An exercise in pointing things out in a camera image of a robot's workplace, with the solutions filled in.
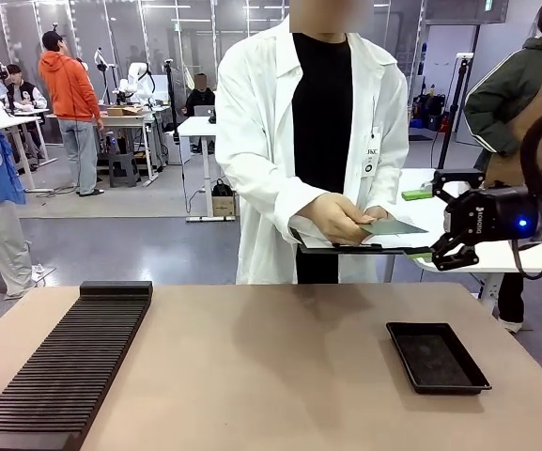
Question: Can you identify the person's white-sleeved right forearm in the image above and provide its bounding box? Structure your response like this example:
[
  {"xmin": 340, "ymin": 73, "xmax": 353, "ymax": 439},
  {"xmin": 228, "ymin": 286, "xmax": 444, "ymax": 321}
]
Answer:
[{"xmin": 215, "ymin": 149, "xmax": 342, "ymax": 246}]

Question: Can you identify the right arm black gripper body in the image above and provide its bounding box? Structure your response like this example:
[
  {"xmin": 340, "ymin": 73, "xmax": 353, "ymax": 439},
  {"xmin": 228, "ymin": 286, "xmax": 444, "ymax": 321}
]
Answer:
[{"xmin": 442, "ymin": 186, "xmax": 542, "ymax": 242}]

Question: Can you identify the man in orange hoodie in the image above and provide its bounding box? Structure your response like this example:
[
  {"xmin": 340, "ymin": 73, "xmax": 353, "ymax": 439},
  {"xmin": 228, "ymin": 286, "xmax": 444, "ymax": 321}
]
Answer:
[{"xmin": 38, "ymin": 30, "xmax": 107, "ymax": 198}]

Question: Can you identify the seated person in black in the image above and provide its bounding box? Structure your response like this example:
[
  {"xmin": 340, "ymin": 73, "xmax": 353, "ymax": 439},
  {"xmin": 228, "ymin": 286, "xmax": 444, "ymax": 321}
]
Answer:
[{"xmin": 183, "ymin": 72, "xmax": 218, "ymax": 154}]

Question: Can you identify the large white side table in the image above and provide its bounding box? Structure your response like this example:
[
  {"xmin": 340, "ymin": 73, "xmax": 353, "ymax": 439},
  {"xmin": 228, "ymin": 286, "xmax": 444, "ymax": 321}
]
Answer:
[{"xmin": 382, "ymin": 167, "xmax": 542, "ymax": 320}]

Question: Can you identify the black tripod pole white top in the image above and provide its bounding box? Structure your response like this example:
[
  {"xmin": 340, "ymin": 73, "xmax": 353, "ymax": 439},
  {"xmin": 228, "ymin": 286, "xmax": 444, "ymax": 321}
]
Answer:
[{"xmin": 436, "ymin": 52, "xmax": 475, "ymax": 171}]

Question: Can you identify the person in brown apron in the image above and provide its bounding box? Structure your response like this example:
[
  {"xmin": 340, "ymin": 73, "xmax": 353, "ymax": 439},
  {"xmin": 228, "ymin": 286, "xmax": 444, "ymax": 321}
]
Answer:
[{"xmin": 463, "ymin": 0, "xmax": 542, "ymax": 334}]

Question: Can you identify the black bag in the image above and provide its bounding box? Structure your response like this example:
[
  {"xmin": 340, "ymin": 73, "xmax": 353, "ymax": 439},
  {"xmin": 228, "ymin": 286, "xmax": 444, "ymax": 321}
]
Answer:
[{"xmin": 210, "ymin": 178, "xmax": 235, "ymax": 198}]

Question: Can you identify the white desk with seated person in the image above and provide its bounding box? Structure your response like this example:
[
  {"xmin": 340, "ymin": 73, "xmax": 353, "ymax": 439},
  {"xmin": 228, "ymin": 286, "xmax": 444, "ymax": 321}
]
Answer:
[{"xmin": 0, "ymin": 108, "xmax": 58, "ymax": 194}]

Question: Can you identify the green PCB board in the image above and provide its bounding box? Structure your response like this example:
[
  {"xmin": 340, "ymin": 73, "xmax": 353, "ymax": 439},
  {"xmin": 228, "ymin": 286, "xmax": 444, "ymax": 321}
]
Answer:
[{"xmin": 358, "ymin": 219, "xmax": 430, "ymax": 237}]

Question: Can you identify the white JKC hang tag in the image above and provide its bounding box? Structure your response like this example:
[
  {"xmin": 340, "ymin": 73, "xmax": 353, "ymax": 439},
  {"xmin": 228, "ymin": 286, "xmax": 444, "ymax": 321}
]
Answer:
[{"xmin": 361, "ymin": 132, "xmax": 383, "ymax": 179}]

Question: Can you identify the person's right hand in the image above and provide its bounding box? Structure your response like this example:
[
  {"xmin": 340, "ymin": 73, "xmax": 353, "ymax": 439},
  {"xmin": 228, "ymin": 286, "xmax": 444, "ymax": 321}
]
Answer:
[{"xmin": 298, "ymin": 193, "xmax": 377, "ymax": 246}]

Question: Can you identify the open cardboard box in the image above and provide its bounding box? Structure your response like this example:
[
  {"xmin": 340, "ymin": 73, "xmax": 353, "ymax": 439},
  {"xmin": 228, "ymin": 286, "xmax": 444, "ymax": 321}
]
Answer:
[{"xmin": 106, "ymin": 105, "xmax": 145, "ymax": 118}]

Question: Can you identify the person in white lab coat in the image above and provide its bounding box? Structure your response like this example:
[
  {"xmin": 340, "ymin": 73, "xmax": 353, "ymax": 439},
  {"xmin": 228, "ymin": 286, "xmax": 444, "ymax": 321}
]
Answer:
[{"xmin": 214, "ymin": 18, "xmax": 410, "ymax": 286}]

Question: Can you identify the small printed cardboard box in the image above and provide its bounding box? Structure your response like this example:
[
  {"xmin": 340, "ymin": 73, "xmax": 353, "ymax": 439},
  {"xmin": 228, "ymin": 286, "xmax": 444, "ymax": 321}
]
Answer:
[{"xmin": 210, "ymin": 194, "xmax": 239, "ymax": 219}]

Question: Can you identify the black slotted PCB rack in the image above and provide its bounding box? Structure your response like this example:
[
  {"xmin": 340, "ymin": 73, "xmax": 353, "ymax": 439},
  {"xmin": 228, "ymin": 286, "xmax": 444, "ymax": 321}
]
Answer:
[{"xmin": 0, "ymin": 280, "xmax": 154, "ymax": 451}]

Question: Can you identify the seated person in varsity jacket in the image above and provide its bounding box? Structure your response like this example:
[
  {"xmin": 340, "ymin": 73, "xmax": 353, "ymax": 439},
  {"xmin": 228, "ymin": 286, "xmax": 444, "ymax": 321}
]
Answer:
[{"xmin": 5, "ymin": 64, "xmax": 49, "ymax": 163}]

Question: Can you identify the dark plastic step stool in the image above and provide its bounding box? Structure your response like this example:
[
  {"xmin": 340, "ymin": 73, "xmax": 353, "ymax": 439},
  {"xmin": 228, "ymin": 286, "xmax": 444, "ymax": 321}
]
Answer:
[{"xmin": 107, "ymin": 151, "xmax": 142, "ymax": 189}]

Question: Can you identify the black clipboard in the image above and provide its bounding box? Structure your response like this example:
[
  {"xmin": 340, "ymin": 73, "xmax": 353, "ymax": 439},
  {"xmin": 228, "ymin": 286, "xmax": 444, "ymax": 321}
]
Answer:
[{"xmin": 296, "ymin": 241, "xmax": 434, "ymax": 257}]

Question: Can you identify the white standing desk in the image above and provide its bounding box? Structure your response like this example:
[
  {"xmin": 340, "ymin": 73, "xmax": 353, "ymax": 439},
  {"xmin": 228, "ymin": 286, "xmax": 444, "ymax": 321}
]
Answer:
[{"xmin": 175, "ymin": 116, "xmax": 240, "ymax": 224}]

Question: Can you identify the white desk with cardboard box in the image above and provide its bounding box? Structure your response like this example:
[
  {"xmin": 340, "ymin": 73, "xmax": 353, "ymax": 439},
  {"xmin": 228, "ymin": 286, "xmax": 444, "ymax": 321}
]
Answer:
[{"xmin": 46, "ymin": 106, "xmax": 172, "ymax": 188}]

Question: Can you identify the black and white camera stand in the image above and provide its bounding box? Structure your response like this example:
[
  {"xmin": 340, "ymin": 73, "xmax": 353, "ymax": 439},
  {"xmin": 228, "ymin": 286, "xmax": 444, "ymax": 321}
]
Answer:
[{"xmin": 92, "ymin": 46, "xmax": 113, "ymax": 105}]

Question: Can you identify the person's white-sleeved left forearm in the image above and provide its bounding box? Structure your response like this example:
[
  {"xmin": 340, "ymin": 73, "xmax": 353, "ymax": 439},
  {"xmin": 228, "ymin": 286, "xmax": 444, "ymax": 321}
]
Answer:
[{"xmin": 368, "ymin": 173, "xmax": 410, "ymax": 220}]

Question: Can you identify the black rectangular tray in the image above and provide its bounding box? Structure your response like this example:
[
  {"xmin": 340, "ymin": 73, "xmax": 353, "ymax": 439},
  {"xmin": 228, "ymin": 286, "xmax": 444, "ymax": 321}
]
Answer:
[{"xmin": 385, "ymin": 320, "xmax": 493, "ymax": 396}]

